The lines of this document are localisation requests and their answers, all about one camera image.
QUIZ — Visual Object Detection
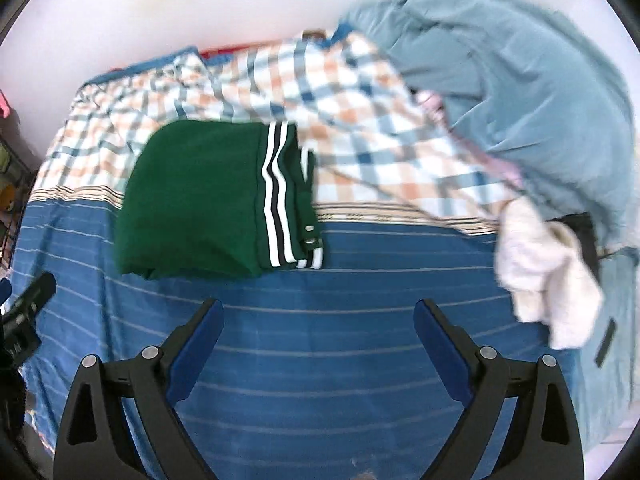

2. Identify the checkered blanket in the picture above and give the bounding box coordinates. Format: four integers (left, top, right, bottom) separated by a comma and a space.
37, 30, 523, 237

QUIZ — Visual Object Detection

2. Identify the red cloth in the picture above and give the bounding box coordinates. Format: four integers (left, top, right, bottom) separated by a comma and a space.
199, 46, 253, 60

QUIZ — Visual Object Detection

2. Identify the grey-blue cloth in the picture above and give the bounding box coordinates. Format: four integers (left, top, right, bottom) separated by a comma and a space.
344, 0, 640, 413

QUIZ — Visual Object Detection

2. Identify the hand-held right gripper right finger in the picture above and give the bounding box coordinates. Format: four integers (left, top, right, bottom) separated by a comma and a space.
414, 298, 585, 480

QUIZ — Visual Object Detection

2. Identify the blue striped bed sheet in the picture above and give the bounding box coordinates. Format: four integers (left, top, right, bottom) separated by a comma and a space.
10, 45, 623, 480

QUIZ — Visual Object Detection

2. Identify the pink cloth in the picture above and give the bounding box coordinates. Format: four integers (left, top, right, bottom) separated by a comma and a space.
414, 89, 527, 188

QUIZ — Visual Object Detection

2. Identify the white fleece garment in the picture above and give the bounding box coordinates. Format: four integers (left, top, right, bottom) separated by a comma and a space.
494, 199, 606, 352

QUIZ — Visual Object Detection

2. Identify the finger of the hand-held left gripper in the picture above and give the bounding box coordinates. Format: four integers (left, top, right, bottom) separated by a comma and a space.
0, 272, 57, 331

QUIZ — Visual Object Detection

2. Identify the green jacket with white stripes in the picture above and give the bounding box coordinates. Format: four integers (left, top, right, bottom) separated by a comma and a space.
114, 119, 326, 281

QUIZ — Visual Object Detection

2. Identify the black cloth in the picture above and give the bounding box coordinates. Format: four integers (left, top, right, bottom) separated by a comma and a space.
549, 212, 602, 283

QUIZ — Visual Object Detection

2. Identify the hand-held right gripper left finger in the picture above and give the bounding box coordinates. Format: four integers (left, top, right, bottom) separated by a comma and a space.
52, 298, 225, 480

